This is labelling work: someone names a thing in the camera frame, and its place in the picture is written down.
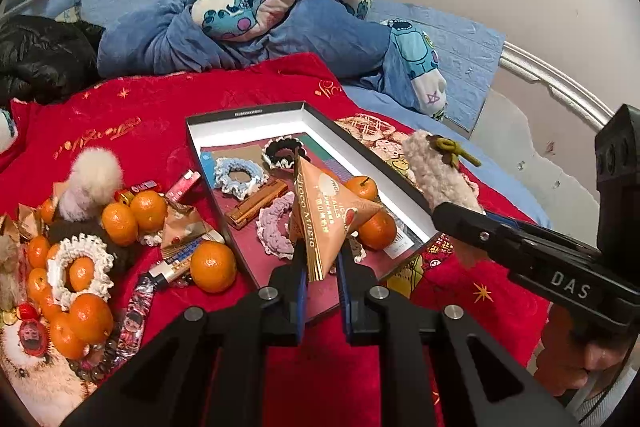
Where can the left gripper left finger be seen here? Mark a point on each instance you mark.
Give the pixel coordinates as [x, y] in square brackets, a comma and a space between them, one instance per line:
[294, 300]

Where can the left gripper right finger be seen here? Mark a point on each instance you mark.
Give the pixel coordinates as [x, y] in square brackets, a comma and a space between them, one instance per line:
[352, 282]

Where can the orange pyramid snack pack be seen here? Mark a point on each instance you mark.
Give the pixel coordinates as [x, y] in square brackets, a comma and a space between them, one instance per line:
[324, 214]

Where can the brown wooden comb box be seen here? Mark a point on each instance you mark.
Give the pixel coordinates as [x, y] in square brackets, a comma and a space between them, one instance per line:
[248, 210]

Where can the blue crochet scrunchie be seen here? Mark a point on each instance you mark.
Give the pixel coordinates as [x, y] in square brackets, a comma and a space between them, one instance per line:
[238, 177]

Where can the cream fleece hair clip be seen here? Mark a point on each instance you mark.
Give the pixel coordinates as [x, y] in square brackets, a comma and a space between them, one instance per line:
[436, 163]

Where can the black white-trim scrunchie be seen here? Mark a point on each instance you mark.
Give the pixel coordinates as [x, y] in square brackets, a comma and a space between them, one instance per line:
[282, 153]

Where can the large front mandarin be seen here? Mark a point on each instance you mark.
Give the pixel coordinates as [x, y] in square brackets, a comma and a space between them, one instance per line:
[378, 232]

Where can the person's hand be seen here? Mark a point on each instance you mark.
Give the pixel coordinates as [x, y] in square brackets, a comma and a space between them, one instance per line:
[563, 364]

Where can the pink crochet scrunchie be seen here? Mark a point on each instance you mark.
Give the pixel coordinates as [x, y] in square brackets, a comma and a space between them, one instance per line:
[271, 231]

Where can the black shallow box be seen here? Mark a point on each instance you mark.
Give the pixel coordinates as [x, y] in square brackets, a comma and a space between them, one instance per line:
[290, 185]

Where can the red candy packet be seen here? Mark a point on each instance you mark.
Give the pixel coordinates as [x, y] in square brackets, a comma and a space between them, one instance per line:
[183, 186]

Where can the red bear blanket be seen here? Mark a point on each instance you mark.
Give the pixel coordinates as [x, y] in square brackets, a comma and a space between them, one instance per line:
[324, 381]

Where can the white crochet scrunchie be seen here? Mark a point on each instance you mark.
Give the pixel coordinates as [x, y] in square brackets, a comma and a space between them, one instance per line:
[80, 266]

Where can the cream pompom plush scrunchie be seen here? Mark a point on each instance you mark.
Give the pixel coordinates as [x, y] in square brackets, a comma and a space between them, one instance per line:
[94, 178]

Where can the blue fleece blanket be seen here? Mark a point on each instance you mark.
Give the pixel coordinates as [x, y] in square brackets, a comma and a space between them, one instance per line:
[162, 38]

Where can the black puffer jacket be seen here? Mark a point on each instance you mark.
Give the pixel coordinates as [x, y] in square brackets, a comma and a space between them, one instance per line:
[46, 61]

